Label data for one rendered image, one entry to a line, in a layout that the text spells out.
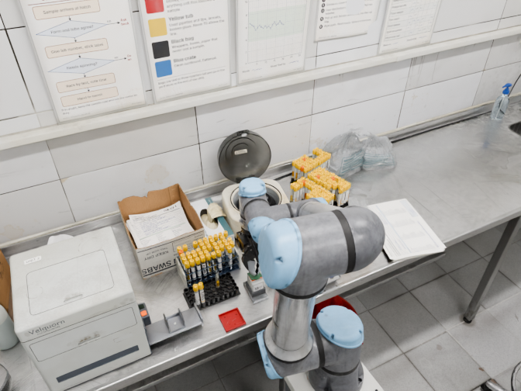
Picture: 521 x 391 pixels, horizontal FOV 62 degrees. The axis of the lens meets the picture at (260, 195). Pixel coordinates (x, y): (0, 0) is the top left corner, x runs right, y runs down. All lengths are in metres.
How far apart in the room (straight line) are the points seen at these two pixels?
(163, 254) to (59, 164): 0.48
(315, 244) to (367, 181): 1.30
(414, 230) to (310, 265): 1.09
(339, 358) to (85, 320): 0.64
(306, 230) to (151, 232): 1.00
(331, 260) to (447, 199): 1.31
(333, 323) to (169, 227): 0.79
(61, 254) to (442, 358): 1.92
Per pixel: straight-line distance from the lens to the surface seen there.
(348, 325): 1.13
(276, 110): 1.83
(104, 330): 1.26
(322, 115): 1.98
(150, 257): 1.54
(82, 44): 1.48
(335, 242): 0.74
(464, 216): 1.96
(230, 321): 1.44
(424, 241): 1.76
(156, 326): 1.42
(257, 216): 1.13
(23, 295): 1.27
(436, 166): 2.21
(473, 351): 2.65
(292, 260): 0.73
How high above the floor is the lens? 2.06
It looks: 39 degrees down
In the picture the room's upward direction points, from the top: straight up
